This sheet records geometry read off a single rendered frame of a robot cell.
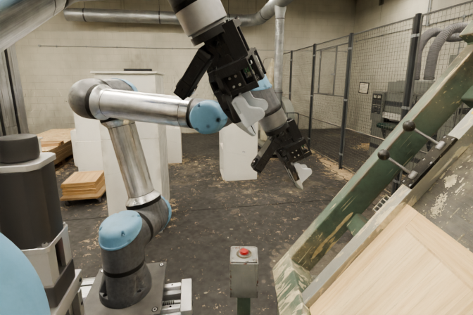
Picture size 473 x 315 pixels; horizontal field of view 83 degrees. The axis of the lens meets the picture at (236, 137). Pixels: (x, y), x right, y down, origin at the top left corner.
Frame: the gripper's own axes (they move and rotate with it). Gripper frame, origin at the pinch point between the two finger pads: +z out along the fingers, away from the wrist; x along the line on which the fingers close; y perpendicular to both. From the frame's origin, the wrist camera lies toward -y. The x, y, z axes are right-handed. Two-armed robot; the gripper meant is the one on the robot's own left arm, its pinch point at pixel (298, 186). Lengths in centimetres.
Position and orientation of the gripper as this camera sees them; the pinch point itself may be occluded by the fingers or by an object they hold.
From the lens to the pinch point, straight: 84.0
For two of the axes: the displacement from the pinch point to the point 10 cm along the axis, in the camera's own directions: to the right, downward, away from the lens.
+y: 8.7, -4.8, 0.2
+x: -1.4, -2.1, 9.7
